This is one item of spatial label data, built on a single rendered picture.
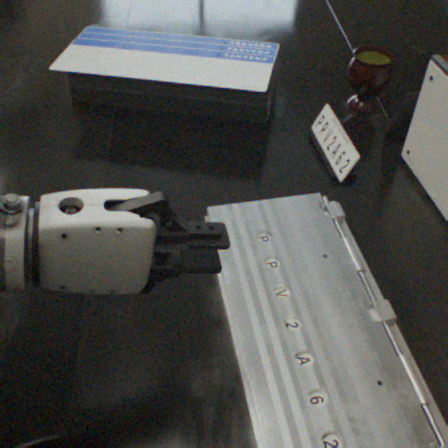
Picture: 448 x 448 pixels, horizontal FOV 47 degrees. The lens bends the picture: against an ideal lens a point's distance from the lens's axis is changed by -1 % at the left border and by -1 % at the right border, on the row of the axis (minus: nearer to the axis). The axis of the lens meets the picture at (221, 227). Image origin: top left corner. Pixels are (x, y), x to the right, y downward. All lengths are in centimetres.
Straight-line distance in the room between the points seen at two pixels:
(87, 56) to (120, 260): 64
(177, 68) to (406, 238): 50
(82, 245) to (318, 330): 31
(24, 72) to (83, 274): 84
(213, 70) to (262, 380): 58
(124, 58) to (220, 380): 63
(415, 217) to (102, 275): 54
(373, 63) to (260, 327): 59
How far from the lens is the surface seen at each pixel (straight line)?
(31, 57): 132
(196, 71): 97
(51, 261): 46
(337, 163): 89
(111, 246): 45
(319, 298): 67
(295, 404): 59
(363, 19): 147
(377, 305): 68
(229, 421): 62
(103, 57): 104
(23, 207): 47
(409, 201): 89
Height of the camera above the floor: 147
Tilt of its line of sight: 45 degrees down
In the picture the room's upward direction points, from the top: straight up
